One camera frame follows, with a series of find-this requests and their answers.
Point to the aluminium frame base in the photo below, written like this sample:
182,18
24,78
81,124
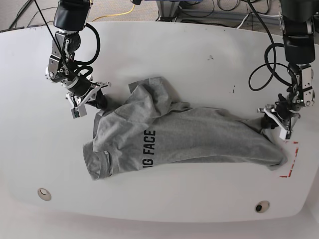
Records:
232,13

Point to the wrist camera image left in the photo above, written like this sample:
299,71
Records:
79,111

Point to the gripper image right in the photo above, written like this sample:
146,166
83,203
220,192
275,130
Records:
278,115

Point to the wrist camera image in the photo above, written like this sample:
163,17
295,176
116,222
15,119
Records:
79,111
285,134

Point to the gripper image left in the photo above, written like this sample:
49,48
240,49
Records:
87,93

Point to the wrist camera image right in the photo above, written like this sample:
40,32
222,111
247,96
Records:
285,134

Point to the grey t-shirt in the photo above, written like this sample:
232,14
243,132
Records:
153,127

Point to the red tape rectangle marking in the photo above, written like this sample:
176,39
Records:
290,149

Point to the right table grommet hole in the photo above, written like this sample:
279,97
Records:
262,207

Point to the left table grommet hole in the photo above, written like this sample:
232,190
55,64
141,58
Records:
44,194

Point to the table grommet hole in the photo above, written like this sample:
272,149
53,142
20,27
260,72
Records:
44,194
262,207

